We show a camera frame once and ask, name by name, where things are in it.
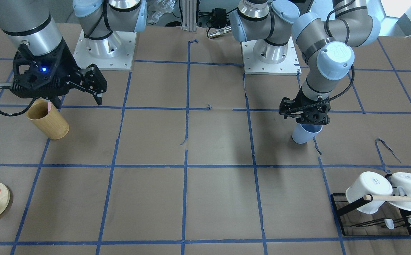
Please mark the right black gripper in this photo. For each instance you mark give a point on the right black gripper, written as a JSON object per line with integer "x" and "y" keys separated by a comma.
{"x": 64, "y": 66}

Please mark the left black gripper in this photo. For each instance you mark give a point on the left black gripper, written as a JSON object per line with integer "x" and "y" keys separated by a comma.
{"x": 286, "y": 105}

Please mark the light blue plastic cup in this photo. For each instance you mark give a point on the light blue plastic cup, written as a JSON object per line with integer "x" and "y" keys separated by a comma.
{"x": 305, "y": 132}

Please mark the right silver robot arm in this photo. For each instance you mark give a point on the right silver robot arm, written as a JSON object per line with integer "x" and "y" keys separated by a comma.
{"x": 31, "y": 21}

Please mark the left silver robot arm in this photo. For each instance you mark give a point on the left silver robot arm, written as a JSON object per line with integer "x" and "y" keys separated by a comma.
{"x": 326, "y": 47}

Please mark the bamboo chopstick holder cup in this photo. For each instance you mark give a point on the bamboo chopstick holder cup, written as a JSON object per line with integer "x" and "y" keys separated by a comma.
{"x": 52, "y": 124}

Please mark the white mug inner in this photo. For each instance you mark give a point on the white mug inner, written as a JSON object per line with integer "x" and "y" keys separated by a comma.
{"x": 369, "y": 183}

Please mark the white mug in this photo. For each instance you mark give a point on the white mug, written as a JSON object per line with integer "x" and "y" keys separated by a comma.
{"x": 401, "y": 183}
{"x": 369, "y": 183}

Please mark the wooden rack dowel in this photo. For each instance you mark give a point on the wooden rack dowel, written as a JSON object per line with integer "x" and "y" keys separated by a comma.
{"x": 370, "y": 197}

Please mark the white mug outer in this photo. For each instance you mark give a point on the white mug outer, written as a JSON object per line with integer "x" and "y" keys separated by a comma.
{"x": 401, "y": 183}

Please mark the black electronics box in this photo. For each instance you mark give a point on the black electronics box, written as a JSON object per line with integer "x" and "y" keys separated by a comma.
{"x": 218, "y": 18}

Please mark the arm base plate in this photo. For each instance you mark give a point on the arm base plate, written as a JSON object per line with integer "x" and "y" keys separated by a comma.
{"x": 113, "y": 53}
{"x": 261, "y": 58}

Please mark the black wire cup rack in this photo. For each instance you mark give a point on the black wire cup rack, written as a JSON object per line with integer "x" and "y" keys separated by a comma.
{"x": 370, "y": 218}

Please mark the aluminium frame post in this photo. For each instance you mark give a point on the aluminium frame post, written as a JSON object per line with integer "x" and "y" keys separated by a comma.
{"x": 189, "y": 15}

